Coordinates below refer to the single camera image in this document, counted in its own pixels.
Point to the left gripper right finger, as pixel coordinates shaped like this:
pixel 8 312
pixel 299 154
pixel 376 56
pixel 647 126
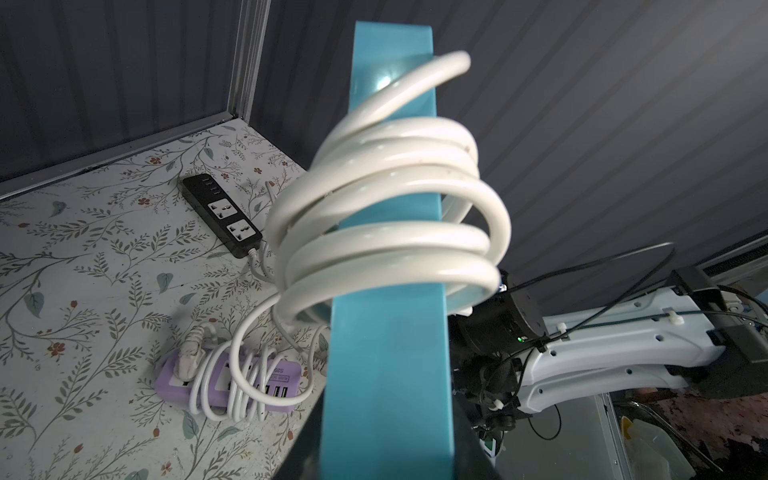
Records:
pixel 470 462

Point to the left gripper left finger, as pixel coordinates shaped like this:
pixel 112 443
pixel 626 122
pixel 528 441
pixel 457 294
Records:
pixel 303 459

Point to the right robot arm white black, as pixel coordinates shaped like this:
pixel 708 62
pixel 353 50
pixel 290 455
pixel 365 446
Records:
pixel 511 362

